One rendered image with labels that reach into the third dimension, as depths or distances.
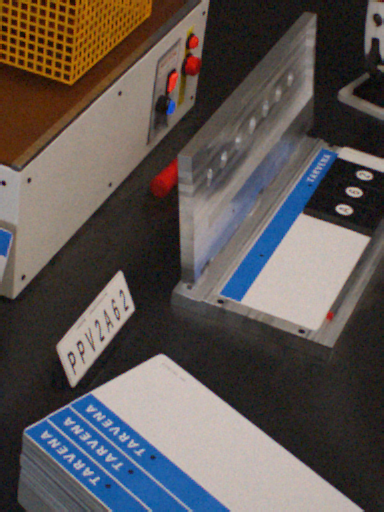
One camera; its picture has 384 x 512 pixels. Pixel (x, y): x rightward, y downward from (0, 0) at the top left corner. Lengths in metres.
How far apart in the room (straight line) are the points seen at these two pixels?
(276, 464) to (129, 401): 0.16
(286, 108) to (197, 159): 0.35
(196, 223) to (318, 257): 0.22
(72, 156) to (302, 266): 0.32
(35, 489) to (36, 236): 0.37
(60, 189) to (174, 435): 0.42
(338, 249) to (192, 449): 0.51
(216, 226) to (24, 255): 0.24
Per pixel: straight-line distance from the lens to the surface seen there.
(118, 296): 1.54
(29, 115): 1.56
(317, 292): 1.63
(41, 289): 1.61
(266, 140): 1.77
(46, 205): 1.57
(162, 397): 1.33
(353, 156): 1.89
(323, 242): 1.72
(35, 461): 1.29
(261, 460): 1.29
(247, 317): 1.57
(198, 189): 1.52
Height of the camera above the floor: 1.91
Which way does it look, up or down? 36 degrees down
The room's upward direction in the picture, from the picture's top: 9 degrees clockwise
